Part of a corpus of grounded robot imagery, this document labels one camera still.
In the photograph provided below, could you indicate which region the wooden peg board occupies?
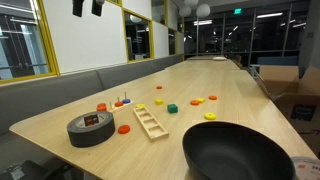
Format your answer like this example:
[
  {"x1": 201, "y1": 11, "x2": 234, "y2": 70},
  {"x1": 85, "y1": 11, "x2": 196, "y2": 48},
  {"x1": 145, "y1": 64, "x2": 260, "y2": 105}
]
[{"x1": 107, "y1": 91, "x2": 135, "y2": 113}]

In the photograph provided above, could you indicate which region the white globe pendant lamp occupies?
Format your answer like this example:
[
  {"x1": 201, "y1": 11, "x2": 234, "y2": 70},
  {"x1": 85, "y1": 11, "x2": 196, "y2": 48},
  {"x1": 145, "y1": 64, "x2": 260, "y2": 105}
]
[
  {"x1": 183, "y1": 0, "x2": 199, "y2": 8},
  {"x1": 195, "y1": 3, "x2": 212, "y2": 19},
  {"x1": 178, "y1": 5, "x2": 192, "y2": 18}
]

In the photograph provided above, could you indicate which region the linear ceiling light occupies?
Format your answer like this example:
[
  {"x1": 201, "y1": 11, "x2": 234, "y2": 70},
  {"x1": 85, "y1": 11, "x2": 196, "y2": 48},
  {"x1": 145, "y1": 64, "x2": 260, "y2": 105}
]
[
  {"x1": 256, "y1": 12, "x2": 284, "y2": 19},
  {"x1": 193, "y1": 19, "x2": 213, "y2": 27}
]

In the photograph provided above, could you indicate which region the light wooden table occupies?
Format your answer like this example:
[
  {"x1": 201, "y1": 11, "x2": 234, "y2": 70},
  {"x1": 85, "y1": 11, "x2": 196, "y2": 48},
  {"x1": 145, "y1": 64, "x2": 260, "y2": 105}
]
[
  {"x1": 185, "y1": 54, "x2": 232, "y2": 61},
  {"x1": 164, "y1": 59, "x2": 242, "y2": 71}
]

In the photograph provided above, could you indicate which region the black gaffer tape roll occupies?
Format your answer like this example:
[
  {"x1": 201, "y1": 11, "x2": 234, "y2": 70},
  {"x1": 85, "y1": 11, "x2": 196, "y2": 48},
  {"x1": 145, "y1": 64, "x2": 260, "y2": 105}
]
[{"x1": 66, "y1": 111, "x2": 116, "y2": 148}]

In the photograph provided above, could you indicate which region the green wooden cube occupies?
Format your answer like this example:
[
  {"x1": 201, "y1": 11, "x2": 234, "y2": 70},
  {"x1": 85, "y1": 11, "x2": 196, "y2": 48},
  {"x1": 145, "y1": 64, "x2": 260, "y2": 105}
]
[{"x1": 167, "y1": 103, "x2": 179, "y2": 114}]

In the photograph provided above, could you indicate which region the black office chair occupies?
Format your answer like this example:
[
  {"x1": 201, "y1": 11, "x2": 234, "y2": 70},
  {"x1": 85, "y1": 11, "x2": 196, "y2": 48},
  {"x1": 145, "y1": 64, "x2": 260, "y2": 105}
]
[{"x1": 0, "y1": 159, "x2": 73, "y2": 180}]

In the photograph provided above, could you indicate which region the black bowl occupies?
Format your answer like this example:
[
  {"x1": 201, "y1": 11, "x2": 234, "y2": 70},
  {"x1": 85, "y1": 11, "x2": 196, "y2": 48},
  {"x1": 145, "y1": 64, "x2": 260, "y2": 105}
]
[{"x1": 182, "y1": 121, "x2": 297, "y2": 180}]

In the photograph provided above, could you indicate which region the open cardboard box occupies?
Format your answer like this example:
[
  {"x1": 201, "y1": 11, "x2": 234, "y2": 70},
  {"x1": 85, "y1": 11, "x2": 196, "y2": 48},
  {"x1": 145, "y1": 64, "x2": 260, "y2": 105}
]
[{"x1": 256, "y1": 64, "x2": 320, "y2": 158}]

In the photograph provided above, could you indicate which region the white tape roll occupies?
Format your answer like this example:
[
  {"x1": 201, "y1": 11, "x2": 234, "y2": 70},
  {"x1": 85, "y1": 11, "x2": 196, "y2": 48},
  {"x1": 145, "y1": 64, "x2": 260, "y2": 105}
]
[{"x1": 291, "y1": 156, "x2": 320, "y2": 180}]

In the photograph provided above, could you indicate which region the large yellow window frame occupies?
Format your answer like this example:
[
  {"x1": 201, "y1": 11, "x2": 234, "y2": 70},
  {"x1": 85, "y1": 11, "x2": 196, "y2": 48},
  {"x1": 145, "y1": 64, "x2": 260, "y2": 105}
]
[{"x1": 0, "y1": 0, "x2": 61, "y2": 85}]

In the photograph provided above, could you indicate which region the narrow yellow window frame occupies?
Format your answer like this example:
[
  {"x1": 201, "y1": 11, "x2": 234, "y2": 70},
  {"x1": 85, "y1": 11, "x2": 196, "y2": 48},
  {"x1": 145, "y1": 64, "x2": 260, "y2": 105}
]
[{"x1": 121, "y1": 8, "x2": 155, "y2": 64}]

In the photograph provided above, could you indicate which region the wooden slotted frame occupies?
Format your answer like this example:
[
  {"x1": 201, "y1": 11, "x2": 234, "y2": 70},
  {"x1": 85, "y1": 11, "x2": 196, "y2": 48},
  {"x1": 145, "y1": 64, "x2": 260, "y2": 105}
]
[{"x1": 132, "y1": 106, "x2": 170, "y2": 141}]

